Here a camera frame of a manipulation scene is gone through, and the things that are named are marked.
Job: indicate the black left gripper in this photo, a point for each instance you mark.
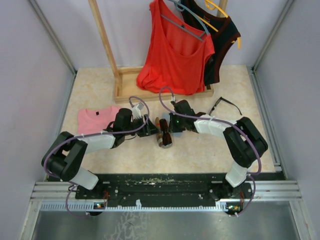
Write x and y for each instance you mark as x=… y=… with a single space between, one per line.
x=149 y=128

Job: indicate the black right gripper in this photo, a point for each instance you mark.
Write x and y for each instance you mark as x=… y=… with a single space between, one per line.
x=172 y=126

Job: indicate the tortoiseshell brown sunglasses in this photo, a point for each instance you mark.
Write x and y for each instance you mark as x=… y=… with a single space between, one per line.
x=166 y=137

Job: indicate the plaid brown glasses case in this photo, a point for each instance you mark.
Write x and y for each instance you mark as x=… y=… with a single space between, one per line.
x=159 y=134

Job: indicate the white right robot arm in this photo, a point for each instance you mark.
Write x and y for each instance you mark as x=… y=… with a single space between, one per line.
x=244 y=141

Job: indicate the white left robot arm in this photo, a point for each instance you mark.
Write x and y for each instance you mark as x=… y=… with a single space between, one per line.
x=64 y=158

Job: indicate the light blue cloth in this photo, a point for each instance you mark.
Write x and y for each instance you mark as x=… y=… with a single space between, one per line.
x=166 y=116

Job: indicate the wooden clothes rack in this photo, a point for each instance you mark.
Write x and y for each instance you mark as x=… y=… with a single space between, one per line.
x=125 y=77

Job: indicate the folded pink t-shirt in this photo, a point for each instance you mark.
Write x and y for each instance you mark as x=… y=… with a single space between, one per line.
x=94 y=121

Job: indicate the red tank top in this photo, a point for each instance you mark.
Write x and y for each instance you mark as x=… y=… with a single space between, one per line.
x=177 y=54

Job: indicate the black maroon-trimmed tank top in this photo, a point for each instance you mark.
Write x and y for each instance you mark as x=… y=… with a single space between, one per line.
x=223 y=33

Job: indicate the grey-blue plastic hanger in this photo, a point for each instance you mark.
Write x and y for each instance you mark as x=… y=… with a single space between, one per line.
x=187 y=22

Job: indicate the yellow plastic hanger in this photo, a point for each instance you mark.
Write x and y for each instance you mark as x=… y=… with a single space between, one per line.
x=221 y=7

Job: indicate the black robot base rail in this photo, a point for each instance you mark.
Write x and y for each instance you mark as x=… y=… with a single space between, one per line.
x=164 y=192

